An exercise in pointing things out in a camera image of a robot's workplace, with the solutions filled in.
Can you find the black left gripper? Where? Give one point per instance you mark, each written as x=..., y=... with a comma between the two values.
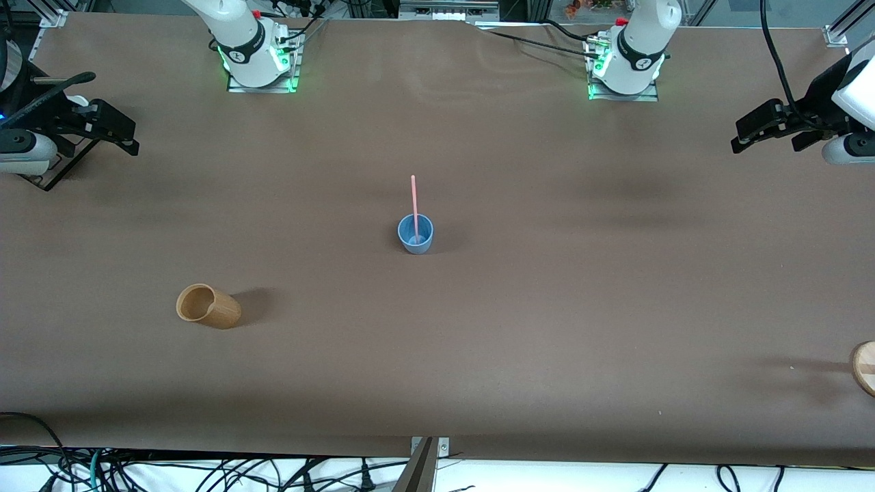
x=819, y=96

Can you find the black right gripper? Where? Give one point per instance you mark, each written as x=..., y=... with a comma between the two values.
x=42, y=112

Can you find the pink drinking straw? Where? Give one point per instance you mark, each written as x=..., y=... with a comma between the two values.
x=414, y=205

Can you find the blue cup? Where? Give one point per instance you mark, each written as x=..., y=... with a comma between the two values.
x=425, y=236

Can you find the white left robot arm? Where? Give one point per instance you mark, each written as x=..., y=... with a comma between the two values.
x=639, y=41

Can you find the brown wooden cup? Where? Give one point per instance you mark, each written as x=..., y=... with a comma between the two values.
x=222, y=311

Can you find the mug rack with wooden rod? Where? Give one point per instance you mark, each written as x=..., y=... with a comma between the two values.
x=65, y=169

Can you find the orange flower decoration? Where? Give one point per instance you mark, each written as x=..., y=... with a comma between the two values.
x=574, y=8

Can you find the round wooden coaster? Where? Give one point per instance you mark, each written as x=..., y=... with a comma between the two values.
x=867, y=369

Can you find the brown paper table cover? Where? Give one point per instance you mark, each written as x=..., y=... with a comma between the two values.
x=437, y=342

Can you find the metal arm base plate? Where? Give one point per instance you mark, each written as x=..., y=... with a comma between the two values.
x=622, y=98
x=239, y=87

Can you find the aluminium frame profile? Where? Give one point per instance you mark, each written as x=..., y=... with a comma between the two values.
x=53, y=17
x=837, y=33

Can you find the silver metal frame rail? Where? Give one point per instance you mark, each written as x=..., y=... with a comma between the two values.
x=448, y=10

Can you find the silver table edge bracket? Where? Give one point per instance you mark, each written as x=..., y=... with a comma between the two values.
x=444, y=445

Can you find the dark metal post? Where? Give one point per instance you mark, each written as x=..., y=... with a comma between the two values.
x=417, y=475

